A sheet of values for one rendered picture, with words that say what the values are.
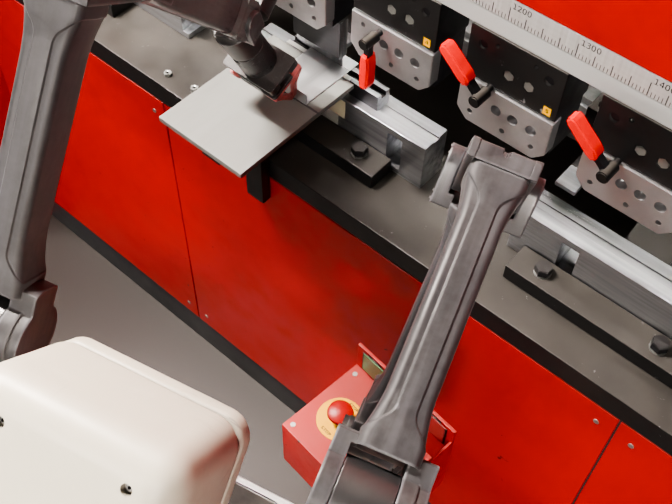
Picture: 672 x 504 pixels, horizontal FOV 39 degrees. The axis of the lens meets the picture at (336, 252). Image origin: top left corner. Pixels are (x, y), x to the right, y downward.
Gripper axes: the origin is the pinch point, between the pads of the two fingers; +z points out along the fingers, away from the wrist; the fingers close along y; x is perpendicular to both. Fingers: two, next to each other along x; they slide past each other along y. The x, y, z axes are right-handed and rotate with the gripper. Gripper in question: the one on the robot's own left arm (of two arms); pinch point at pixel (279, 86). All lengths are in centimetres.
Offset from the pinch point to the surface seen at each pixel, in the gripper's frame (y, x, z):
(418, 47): -20.9, -13.4, -10.6
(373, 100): -11.4, -7.6, 7.1
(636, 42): -50, -22, -26
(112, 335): 45, 62, 82
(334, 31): -2.4, -12.1, -0.5
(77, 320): 55, 65, 81
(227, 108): 3.9, 7.8, -2.2
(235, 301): 13, 35, 61
